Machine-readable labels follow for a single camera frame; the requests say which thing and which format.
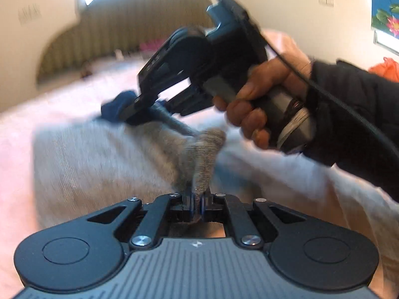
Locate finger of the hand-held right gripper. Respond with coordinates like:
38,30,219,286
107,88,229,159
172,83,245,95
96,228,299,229
123,82,175,127
157,82,217,118

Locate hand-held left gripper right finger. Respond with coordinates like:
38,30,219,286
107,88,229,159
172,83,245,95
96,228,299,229
201,192,305,250

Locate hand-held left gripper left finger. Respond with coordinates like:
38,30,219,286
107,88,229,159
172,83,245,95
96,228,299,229
87,192,196,250

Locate grey and navy knit sweater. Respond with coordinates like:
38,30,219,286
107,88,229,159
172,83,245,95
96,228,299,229
31,90,250,246

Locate person's right forearm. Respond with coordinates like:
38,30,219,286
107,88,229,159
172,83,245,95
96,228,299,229
299,59,399,204

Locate person's right hand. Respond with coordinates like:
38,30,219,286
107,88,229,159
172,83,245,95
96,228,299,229
213,51,313,150

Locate olive striped headboard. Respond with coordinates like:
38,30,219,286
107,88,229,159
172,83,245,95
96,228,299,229
37,0,219,85

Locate pink blanket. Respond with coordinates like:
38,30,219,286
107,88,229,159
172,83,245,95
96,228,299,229
0,28,399,299

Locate orange cloth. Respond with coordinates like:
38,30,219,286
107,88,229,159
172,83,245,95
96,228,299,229
368,57,399,82

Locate black cable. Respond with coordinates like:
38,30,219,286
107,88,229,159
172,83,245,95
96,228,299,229
256,22,399,156

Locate floral wall poster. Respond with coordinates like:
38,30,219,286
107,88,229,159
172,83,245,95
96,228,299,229
370,0,399,36

